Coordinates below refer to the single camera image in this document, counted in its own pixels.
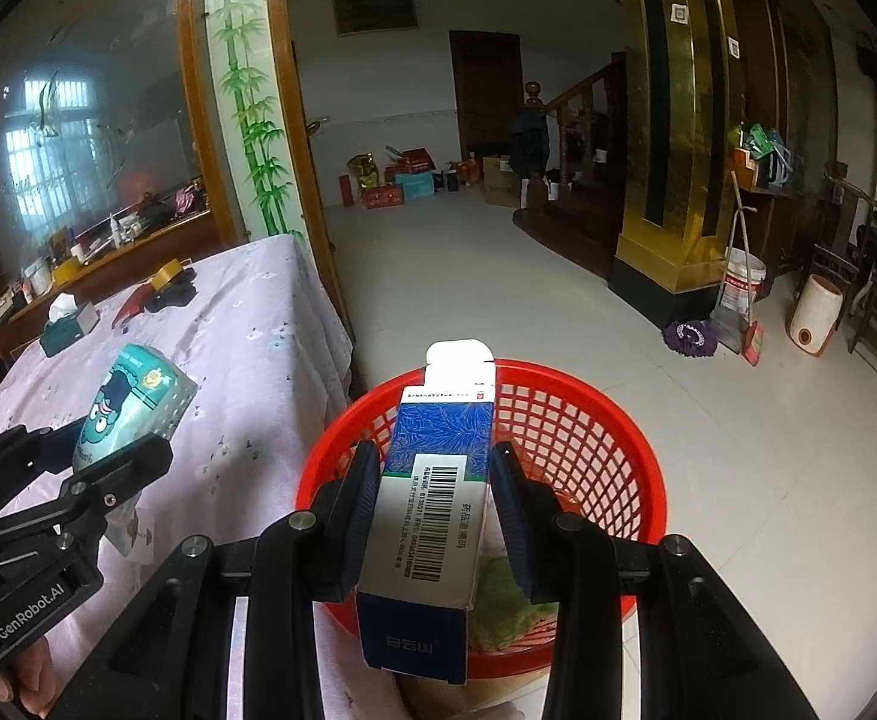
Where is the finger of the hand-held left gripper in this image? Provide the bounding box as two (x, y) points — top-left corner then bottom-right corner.
(0, 420), (83, 518)
(0, 435), (175, 548)

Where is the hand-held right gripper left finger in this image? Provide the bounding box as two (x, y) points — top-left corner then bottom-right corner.
(59, 440), (381, 720)

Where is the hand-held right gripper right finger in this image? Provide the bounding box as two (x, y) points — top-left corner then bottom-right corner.
(489, 441), (818, 720)

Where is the blue white carton box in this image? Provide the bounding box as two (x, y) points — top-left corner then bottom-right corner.
(356, 337), (498, 687)

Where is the green fluffy towel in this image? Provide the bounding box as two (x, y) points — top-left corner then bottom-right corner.
(468, 555), (561, 651)

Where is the light blue tissue pack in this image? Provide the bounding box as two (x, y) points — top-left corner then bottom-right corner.
(71, 343), (200, 470)

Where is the red plastic basket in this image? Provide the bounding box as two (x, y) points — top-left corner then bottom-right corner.
(296, 360), (668, 681)

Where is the person's left hand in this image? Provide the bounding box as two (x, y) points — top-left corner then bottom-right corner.
(0, 634), (53, 720)

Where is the teal tissue box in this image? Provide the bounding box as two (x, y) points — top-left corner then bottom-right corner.
(40, 292), (101, 358)

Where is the flat red envelope packet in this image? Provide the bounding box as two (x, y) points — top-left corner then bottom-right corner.
(112, 285), (156, 328)

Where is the floral lilac tablecloth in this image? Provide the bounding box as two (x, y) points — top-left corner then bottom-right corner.
(0, 232), (357, 720)

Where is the black leather pouch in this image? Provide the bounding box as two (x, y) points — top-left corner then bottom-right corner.
(146, 281), (198, 314)

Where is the tan tape roll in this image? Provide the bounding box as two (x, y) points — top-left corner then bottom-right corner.
(149, 259), (194, 290)

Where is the purple mop head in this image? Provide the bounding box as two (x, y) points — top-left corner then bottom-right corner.
(662, 319), (719, 356)

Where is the broom with dustpan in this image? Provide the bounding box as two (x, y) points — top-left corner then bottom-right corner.
(708, 171), (767, 366)

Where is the pile of gift boxes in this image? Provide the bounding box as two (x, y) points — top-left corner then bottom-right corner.
(337, 148), (485, 211)

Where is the white plastic bucket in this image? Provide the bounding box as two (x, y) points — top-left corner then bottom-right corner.
(719, 247), (768, 313)

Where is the wooden glass display cabinet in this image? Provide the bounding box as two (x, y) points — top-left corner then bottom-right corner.
(0, 0), (312, 361)

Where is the brown cardboard box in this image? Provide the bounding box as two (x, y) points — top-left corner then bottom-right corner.
(482, 156), (524, 208)

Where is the dark hanging jacket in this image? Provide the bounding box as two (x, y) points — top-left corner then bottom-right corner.
(509, 109), (552, 178)

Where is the gold black pillar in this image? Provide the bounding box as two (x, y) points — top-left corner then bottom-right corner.
(607, 0), (756, 323)

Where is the brown wooden door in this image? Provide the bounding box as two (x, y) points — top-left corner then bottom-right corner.
(449, 30), (524, 163)

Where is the wooden stair banister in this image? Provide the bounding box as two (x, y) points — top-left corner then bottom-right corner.
(524, 60), (629, 166)

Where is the framed wall panel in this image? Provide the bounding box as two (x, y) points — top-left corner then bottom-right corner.
(332, 0), (418, 39)

